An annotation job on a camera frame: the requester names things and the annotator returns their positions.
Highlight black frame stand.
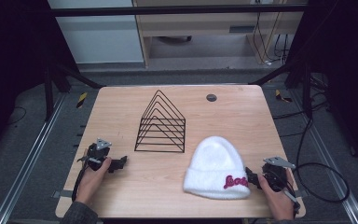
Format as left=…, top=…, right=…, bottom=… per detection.
left=42, top=61, right=104, bottom=122
left=249, top=60, right=314, bottom=119

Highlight black horizontal frame bar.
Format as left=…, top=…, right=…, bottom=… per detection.
left=47, top=5, right=310, bottom=18

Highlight light wooden desk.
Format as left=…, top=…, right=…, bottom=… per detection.
left=131, top=0, right=310, bottom=68

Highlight person's right hand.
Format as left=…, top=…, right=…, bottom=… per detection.
left=257, top=169, right=295, bottom=221

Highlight white cabinet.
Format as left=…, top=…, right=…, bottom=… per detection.
left=47, top=0, right=145, bottom=65

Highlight person's left hand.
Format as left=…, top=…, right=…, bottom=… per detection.
left=75, top=156, right=113, bottom=205

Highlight hanging background cables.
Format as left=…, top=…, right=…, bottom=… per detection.
left=252, top=11, right=291, bottom=66

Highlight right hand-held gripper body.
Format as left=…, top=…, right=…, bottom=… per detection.
left=261, top=156, right=296, bottom=192

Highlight yellow black striped tape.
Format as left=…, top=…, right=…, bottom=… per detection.
left=76, top=91, right=89, bottom=109
left=274, top=89, right=294, bottom=104

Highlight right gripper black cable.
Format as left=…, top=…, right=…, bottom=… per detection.
left=283, top=116, right=351, bottom=217

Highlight metal floor rail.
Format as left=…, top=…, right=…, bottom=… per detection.
left=0, top=92, right=67, bottom=224
left=291, top=89, right=358, bottom=224

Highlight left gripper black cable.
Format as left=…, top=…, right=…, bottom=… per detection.
left=71, top=160, right=90, bottom=203

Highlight white knit beanie hat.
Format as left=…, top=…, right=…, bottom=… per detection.
left=183, top=135, right=252, bottom=201

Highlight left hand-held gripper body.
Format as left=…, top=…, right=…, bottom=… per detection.
left=77, top=137, right=113, bottom=172

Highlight black wire file rack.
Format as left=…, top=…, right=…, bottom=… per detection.
left=133, top=89, right=186, bottom=154

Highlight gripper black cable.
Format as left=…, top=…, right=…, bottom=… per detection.
left=283, top=116, right=351, bottom=217
left=71, top=160, right=90, bottom=203

